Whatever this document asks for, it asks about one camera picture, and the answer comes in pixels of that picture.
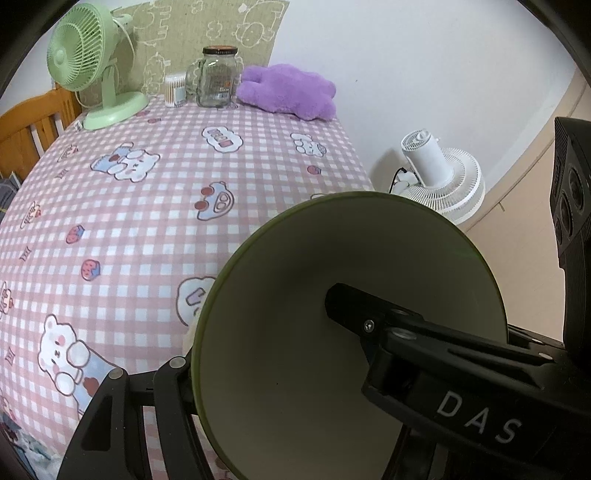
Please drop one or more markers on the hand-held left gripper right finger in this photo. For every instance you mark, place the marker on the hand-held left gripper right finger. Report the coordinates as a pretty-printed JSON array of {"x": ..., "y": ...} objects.
[{"x": 411, "y": 457}]

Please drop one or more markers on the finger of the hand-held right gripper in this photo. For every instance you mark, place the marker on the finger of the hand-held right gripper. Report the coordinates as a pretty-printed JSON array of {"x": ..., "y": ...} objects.
[
  {"x": 438, "y": 364},
  {"x": 535, "y": 338}
]

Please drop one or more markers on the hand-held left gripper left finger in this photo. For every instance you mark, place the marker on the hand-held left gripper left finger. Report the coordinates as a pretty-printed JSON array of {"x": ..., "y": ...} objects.
[{"x": 171, "y": 383}]

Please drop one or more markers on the large scalloped floral plate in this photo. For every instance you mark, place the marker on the large scalloped floral plate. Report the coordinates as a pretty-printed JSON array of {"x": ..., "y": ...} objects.
[{"x": 191, "y": 334}]

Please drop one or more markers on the grey-green ceramic bowl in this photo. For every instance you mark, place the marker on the grey-green ceramic bowl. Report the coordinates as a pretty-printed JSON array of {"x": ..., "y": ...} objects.
[{"x": 286, "y": 323}]

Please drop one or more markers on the beige door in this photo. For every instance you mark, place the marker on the beige door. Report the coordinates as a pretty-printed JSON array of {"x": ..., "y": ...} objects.
[{"x": 521, "y": 207}]

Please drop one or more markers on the white fan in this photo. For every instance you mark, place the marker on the white fan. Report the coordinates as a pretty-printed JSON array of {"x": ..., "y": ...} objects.
[{"x": 443, "y": 184}]

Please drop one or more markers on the pink checked tablecloth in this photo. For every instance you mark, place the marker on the pink checked tablecloth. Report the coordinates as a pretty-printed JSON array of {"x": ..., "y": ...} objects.
[{"x": 138, "y": 221}]

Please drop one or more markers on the grey plaid pillow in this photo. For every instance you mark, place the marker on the grey plaid pillow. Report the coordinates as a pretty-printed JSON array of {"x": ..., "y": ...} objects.
[{"x": 7, "y": 194}]

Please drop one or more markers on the cotton swab box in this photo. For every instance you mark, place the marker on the cotton swab box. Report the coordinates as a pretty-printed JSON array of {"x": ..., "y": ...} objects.
[{"x": 175, "y": 90}]

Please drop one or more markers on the wooden bed headboard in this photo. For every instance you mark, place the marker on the wooden bed headboard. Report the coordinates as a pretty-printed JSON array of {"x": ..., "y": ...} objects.
[{"x": 27, "y": 124}]

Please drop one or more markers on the glass jar with dark lid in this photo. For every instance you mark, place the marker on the glass jar with dark lid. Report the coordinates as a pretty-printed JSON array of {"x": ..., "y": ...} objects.
[{"x": 219, "y": 78}]

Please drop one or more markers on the purple plush toy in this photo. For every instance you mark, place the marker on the purple plush toy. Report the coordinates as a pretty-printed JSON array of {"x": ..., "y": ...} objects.
[{"x": 286, "y": 90}]

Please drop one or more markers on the green desk fan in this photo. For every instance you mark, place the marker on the green desk fan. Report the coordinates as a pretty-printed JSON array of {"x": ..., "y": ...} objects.
[{"x": 78, "y": 50}]

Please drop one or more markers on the green sheep-print board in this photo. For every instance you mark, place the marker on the green sheep-print board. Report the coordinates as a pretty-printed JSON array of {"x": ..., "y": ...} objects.
[{"x": 184, "y": 27}]

